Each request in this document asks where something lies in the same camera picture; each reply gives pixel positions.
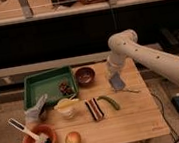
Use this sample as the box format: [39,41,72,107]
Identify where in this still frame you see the dark purple bowl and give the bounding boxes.
[75,66,96,87]

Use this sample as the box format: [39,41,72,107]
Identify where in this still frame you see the blue grey sponge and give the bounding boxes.
[109,73,126,91]

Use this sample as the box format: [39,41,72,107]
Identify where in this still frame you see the green plastic tray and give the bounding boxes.
[24,66,79,110]

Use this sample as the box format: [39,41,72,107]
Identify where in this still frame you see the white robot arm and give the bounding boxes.
[106,29,179,86]

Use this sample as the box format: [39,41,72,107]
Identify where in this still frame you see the black cable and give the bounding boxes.
[151,89,179,143]

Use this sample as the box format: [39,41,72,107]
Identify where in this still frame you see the red yellow apple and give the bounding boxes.
[65,131,82,143]

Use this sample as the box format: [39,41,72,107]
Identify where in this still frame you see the dark grapes bunch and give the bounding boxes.
[59,82,73,96]

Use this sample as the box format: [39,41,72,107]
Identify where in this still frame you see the clear cup with banana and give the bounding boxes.
[54,98,78,119]

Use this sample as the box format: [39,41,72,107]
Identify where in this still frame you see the white dish brush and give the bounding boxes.
[8,118,51,143]

